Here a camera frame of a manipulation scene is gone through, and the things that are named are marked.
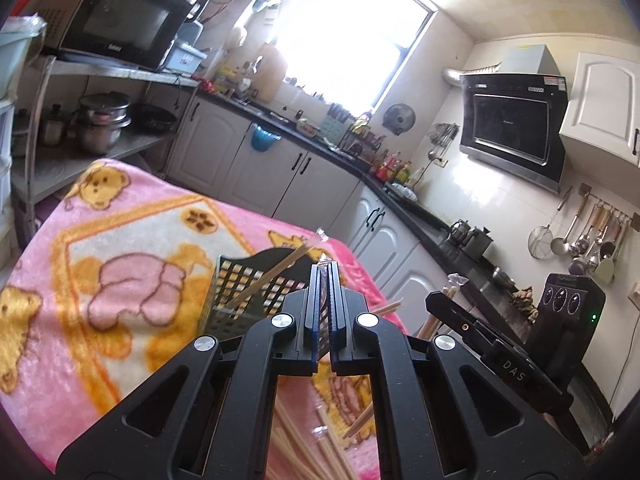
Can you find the kitchen window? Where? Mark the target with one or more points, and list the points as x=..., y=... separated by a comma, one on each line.
x=350, y=35

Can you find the group of condiment bottles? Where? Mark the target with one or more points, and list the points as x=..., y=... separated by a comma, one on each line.
x=395, y=170

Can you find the black utensil holder basket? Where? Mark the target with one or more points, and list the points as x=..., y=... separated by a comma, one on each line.
x=235, y=285

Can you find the wall socket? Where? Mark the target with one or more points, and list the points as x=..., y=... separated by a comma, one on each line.
x=441, y=161

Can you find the pink printed blanket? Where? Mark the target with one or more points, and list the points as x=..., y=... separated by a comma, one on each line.
x=125, y=220

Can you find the blue hanging bag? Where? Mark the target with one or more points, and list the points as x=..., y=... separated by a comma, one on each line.
x=262, y=140

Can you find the steel lidded mug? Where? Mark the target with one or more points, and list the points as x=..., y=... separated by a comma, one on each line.
x=479, y=245

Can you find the wooden chopsticks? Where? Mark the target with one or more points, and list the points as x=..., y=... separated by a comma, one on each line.
x=280, y=267
x=390, y=307
x=360, y=420
x=427, y=330

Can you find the stacked steel pots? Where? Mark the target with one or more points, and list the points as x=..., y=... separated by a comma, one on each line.
x=100, y=130

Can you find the steel bowl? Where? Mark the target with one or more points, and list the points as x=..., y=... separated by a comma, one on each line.
x=505, y=277

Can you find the silver exhaust duct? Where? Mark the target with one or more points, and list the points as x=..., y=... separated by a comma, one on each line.
x=460, y=75

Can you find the round wall exhaust fan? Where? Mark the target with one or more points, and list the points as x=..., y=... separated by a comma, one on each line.
x=400, y=119

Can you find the white lower kitchen cabinets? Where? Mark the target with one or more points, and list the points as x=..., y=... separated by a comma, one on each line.
x=225, y=150

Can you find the row of hanging ladles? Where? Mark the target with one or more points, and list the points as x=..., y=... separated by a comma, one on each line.
x=541, y=244

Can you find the black kitchen countertop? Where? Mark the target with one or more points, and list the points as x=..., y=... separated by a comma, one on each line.
x=425, y=217

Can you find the metal shelf rack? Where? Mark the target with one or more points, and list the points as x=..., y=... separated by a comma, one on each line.
x=100, y=157

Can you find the black range hood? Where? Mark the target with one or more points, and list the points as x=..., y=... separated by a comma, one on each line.
x=505, y=125

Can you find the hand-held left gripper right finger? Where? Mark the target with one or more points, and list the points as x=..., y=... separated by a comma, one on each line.
x=334, y=310

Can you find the black wok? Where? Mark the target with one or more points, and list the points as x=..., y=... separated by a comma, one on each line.
x=152, y=120

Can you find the bunch of hanging steel utensils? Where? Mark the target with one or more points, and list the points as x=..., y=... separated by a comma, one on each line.
x=442, y=135

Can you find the blue dish drainer bin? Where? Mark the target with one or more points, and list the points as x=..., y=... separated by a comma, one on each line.
x=185, y=57

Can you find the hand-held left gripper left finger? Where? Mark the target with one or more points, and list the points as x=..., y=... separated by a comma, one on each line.
x=314, y=310

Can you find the wooden cutting board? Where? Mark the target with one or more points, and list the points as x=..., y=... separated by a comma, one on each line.
x=272, y=72

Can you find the pile of chopstick pairs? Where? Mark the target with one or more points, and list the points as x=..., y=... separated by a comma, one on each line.
x=300, y=450

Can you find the white wall cabinet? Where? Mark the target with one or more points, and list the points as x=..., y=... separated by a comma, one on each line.
x=600, y=105

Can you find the pale knife block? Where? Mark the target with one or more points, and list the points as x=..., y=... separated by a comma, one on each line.
x=332, y=127

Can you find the white hanging colander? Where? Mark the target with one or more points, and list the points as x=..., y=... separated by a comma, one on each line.
x=239, y=37

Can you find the steel kettle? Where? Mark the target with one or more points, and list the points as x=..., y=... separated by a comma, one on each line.
x=460, y=232

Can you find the black spice rack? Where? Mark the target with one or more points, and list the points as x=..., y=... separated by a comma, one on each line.
x=360, y=145

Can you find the black microwave oven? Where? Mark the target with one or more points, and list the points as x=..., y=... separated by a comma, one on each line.
x=125, y=15

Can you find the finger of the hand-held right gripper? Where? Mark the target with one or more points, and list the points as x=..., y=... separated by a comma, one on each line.
x=452, y=315

